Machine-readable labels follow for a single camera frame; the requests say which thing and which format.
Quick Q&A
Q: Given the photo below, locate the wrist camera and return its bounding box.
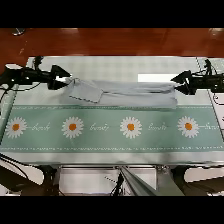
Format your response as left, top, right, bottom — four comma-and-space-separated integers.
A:
32, 55, 45, 72
202, 58, 215, 77

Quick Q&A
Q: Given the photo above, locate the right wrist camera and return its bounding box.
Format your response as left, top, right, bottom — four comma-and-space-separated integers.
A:
202, 58, 215, 77

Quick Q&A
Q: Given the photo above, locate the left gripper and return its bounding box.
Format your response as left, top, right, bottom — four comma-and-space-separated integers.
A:
32, 64, 72, 91

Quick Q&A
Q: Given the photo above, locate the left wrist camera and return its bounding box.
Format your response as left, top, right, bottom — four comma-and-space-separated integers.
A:
32, 55, 45, 72

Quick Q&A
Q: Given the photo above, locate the silver frame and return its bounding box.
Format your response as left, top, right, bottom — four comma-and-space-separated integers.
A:
49, 161, 224, 197

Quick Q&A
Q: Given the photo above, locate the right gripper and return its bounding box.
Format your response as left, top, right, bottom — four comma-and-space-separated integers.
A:
170, 69, 209, 97

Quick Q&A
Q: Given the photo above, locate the grey-blue shirt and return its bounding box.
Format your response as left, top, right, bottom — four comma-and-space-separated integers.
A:
59, 77, 180, 110

